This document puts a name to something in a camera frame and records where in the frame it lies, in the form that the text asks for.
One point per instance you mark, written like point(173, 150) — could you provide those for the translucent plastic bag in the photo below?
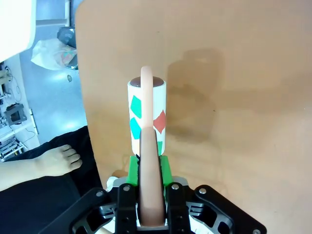
point(46, 56)

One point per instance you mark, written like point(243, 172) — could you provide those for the person's left hand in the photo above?
point(61, 161)

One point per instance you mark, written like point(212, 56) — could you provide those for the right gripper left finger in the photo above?
point(126, 207)

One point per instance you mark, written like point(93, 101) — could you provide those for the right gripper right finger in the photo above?
point(175, 207)

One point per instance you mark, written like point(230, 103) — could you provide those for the person's left forearm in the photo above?
point(14, 175)

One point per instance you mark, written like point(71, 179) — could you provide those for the dark grey floor object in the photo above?
point(65, 35)

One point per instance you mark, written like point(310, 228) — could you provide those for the white rounded side table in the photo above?
point(12, 24)

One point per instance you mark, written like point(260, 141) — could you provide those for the grey metal box device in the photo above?
point(14, 114)

